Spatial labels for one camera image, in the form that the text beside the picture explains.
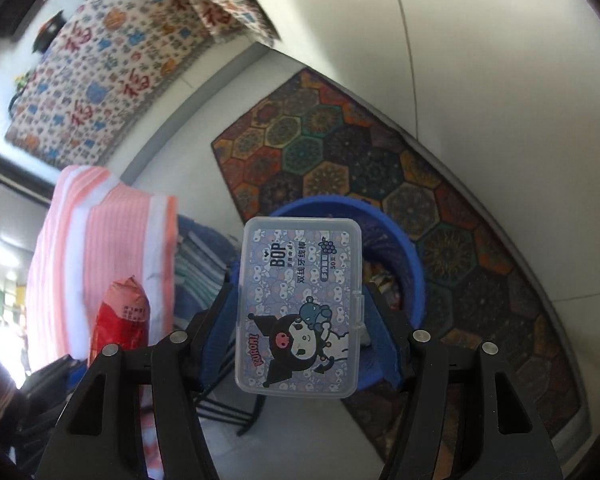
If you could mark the red snack packet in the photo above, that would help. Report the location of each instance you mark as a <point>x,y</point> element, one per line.
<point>120,315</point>

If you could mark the patterned floor mat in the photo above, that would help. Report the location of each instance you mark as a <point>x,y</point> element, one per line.
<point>380,160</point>

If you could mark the pink striped tablecloth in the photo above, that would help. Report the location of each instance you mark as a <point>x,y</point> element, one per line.
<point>105,240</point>

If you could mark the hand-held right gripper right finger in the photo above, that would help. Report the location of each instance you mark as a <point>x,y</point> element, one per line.
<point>387,350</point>

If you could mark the white lower cabinets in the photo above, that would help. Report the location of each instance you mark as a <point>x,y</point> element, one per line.
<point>480,60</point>

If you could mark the large printed cloth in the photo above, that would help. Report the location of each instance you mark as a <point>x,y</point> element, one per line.
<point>105,85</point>

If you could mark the small printed cloth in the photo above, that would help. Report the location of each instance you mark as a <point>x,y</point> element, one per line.
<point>220,5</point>

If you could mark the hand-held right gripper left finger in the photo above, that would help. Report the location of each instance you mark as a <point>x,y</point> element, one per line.
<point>215,340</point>

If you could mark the blue plastic bucket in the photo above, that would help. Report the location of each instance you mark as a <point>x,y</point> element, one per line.
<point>410,260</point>

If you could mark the black clay pot orange lid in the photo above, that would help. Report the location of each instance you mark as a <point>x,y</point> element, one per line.
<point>50,30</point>

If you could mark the clear plastic floss box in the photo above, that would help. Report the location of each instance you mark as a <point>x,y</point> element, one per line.
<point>300,310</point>

